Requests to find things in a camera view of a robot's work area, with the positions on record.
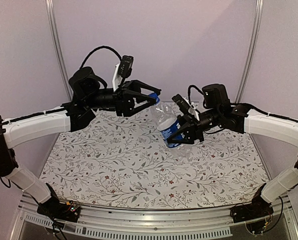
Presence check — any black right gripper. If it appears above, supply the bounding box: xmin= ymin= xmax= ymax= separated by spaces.
xmin=163 ymin=106 xmax=221 ymax=144

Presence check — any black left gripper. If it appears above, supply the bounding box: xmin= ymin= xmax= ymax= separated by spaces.
xmin=85 ymin=79 xmax=160 ymax=116

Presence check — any Pepsi bottle blue label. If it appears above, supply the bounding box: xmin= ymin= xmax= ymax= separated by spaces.
xmin=151 ymin=98 xmax=192 ymax=161

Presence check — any blue bottle cap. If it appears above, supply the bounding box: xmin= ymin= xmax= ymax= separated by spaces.
xmin=149 ymin=92 xmax=160 ymax=104

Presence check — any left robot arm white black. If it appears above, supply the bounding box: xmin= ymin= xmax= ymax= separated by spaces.
xmin=0 ymin=66 xmax=161 ymax=217

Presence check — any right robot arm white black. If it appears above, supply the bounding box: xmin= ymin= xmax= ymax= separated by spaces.
xmin=167 ymin=83 xmax=298 ymax=218

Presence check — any floral patterned table mat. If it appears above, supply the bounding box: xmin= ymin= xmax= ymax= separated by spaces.
xmin=40 ymin=110 xmax=268 ymax=209

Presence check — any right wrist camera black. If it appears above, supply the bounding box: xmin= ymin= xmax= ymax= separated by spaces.
xmin=172 ymin=94 xmax=200 ymax=120

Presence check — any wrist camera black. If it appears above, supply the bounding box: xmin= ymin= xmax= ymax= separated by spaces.
xmin=172 ymin=94 xmax=200 ymax=120
xmin=112 ymin=55 xmax=134 ymax=91

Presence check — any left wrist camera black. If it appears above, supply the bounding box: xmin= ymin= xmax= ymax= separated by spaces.
xmin=112 ymin=55 xmax=134 ymax=91

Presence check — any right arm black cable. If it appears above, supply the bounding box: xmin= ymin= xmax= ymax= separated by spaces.
xmin=187 ymin=84 xmax=204 ymax=102

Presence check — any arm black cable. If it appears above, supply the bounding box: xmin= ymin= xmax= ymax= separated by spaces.
xmin=80 ymin=45 xmax=123 ymax=70
xmin=187 ymin=84 xmax=204 ymax=102

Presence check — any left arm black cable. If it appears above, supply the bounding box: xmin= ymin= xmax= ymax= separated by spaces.
xmin=80 ymin=45 xmax=123 ymax=70

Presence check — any aluminium front rail frame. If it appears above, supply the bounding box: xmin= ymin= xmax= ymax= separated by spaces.
xmin=10 ymin=194 xmax=298 ymax=240

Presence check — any right aluminium corner post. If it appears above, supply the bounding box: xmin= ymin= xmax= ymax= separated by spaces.
xmin=235 ymin=0 xmax=264 ymax=106

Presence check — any aluminium corner post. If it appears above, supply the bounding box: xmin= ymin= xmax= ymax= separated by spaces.
xmin=235 ymin=0 xmax=264 ymax=106
xmin=45 ymin=0 xmax=73 ymax=100

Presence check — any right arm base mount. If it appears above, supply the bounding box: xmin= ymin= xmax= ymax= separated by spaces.
xmin=230 ymin=203 xmax=274 ymax=236

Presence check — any left aluminium corner post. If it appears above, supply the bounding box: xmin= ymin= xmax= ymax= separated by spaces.
xmin=45 ymin=0 xmax=73 ymax=100

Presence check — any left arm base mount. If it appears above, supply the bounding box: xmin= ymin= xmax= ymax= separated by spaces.
xmin=37 ymin=198 xmax=81 ymax=223

